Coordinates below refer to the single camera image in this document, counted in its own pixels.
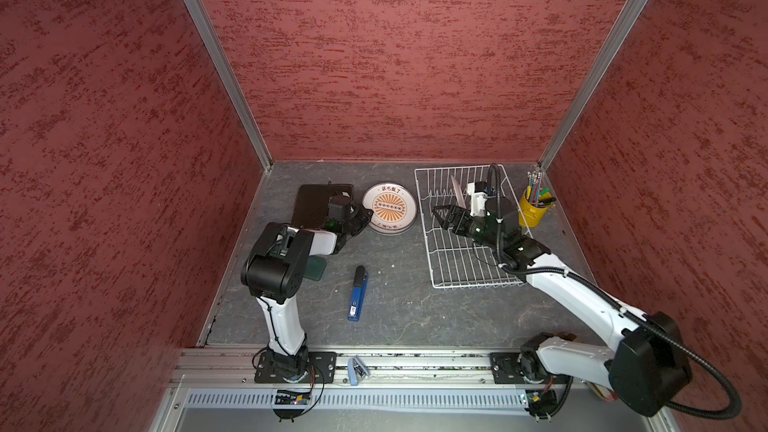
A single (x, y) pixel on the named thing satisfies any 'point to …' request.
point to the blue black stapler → (360, 281)
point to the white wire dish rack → (462, 259)
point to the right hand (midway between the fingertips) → (439, 217)
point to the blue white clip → (352, 372)
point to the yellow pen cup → (534, 213)
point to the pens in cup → (535, 194)
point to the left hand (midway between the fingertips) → (376, 214)
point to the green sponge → (314, 267)
